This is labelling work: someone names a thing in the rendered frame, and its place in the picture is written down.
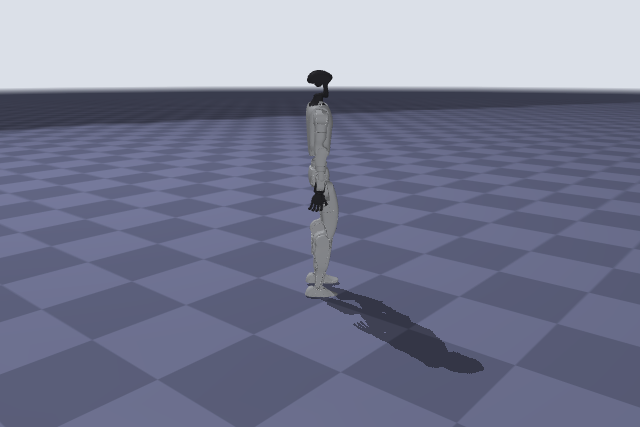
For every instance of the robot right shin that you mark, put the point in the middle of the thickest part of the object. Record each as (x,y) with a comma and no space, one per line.
(321,257)

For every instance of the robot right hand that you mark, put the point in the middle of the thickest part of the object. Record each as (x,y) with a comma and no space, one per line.
(318,199)

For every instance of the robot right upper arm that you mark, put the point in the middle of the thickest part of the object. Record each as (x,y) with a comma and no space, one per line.
(320,120)

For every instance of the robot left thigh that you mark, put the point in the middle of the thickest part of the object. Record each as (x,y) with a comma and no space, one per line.
(317,225)

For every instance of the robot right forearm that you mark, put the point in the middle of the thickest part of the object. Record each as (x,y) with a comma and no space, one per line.
(320,168)

